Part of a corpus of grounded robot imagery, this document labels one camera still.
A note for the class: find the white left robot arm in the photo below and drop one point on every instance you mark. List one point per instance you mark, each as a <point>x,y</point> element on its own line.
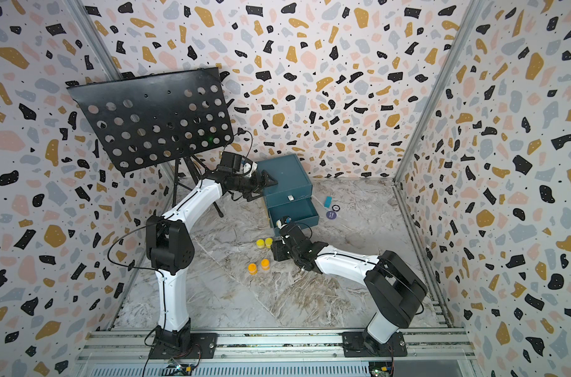
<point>170,249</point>

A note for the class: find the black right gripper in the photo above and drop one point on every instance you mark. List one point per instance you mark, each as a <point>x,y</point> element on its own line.
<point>276,248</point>

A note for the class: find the teal drawer cabinet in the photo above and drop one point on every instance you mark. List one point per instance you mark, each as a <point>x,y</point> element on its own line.
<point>292,196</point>

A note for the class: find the orange paint can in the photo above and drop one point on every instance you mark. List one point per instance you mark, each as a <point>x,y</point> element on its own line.
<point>265,264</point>
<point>252,268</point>

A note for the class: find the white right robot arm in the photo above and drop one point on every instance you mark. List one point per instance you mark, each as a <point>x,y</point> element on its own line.
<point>397,292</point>

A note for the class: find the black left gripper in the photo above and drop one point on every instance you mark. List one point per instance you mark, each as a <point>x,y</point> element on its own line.
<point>259,186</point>

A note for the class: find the purple small blind disc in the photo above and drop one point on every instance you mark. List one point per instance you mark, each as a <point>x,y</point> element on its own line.
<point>331,215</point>

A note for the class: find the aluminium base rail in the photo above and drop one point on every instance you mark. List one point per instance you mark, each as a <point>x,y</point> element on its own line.
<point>282,352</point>

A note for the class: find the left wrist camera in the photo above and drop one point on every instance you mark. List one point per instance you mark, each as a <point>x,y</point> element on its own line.
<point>232,163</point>

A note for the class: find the black perforated music stand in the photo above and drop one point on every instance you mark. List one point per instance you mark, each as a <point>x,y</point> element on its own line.
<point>145,121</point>

